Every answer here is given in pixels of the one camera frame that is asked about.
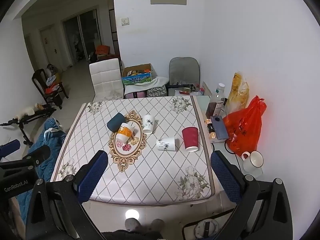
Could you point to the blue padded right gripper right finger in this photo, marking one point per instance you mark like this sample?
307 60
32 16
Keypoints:
262 208

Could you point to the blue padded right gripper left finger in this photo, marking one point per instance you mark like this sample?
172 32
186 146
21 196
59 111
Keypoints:
55 208

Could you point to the white paper cup sideways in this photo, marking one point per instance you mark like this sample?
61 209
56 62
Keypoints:
166 144

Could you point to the dark teal paper cup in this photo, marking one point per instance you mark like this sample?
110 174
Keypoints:
115 123

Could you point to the orange and white paper cup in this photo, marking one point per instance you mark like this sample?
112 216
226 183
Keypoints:
124 133

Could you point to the red paper cup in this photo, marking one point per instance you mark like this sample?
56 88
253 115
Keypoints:
190 138

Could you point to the white cup with ink print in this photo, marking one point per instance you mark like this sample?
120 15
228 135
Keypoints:
148 124

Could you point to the white enamel mug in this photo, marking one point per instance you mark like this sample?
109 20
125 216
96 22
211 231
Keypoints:
252 161

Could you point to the white round device on floor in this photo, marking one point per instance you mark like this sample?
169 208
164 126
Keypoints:
206 228

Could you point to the black stand with plush toy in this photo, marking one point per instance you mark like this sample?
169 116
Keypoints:
28 115

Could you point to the orange red plastic bag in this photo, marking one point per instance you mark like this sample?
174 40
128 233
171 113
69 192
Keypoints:
244 127

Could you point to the black wooden chair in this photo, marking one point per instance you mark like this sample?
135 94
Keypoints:
50 88

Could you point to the grey smartphone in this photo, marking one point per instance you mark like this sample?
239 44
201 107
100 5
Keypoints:
219 128

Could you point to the yellow snack bag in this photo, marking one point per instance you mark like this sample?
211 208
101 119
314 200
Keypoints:
238 95

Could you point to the white diamond pattern tablecloth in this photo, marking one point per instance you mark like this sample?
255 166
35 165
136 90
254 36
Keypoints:
137 173

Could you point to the clear bottle with white cap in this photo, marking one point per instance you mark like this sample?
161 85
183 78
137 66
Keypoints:
216 102

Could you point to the white padded dining chair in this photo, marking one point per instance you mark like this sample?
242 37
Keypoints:
106 79

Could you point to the cardboard box with items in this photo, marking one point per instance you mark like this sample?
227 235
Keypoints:
137 74

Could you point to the grey office chair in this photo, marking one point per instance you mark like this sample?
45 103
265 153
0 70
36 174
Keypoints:
184 72

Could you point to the white wall switch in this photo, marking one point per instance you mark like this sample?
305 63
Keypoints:
125 21

